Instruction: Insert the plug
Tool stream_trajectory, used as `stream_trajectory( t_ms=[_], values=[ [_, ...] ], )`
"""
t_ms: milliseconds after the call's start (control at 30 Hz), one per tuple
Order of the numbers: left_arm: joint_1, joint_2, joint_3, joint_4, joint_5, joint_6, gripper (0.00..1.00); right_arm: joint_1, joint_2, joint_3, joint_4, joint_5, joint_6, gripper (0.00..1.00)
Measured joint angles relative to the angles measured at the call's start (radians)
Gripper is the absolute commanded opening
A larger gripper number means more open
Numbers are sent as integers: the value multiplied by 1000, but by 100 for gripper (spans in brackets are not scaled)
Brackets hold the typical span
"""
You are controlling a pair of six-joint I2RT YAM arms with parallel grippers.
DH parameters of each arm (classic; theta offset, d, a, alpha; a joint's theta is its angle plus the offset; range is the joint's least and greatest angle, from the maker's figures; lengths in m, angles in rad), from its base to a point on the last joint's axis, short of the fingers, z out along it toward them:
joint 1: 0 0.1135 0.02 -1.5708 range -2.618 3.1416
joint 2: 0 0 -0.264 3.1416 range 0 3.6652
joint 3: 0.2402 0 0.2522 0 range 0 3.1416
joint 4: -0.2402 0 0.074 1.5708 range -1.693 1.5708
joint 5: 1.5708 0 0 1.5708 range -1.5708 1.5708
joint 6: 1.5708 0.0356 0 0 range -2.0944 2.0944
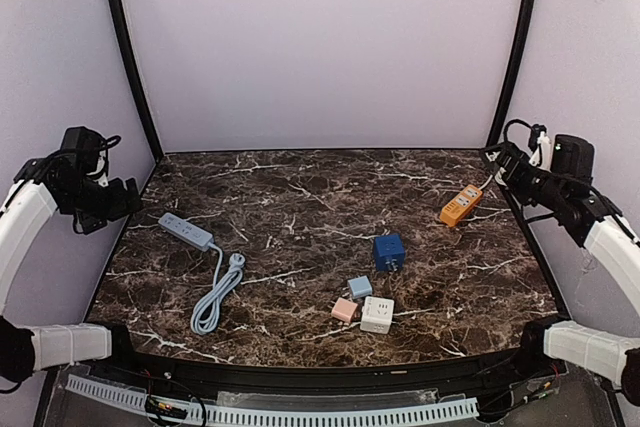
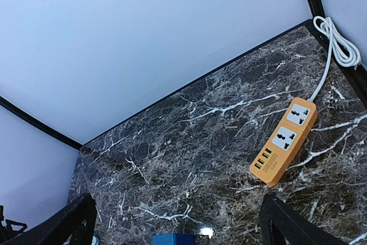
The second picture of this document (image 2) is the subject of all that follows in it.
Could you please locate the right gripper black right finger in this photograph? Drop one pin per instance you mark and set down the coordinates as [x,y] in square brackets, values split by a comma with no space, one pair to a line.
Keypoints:
[280,224]

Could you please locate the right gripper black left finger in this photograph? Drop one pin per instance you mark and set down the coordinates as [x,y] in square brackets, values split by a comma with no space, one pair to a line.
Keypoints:
[74,224]

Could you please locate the orange power strip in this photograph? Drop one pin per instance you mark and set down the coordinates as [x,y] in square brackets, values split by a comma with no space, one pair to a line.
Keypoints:
[285,142]

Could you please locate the dark blue cube socket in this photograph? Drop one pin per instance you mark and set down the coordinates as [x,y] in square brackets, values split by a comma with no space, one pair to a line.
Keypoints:
[174,239]

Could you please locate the black left frame post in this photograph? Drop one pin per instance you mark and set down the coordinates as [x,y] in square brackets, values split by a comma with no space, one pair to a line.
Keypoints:
[39,125]

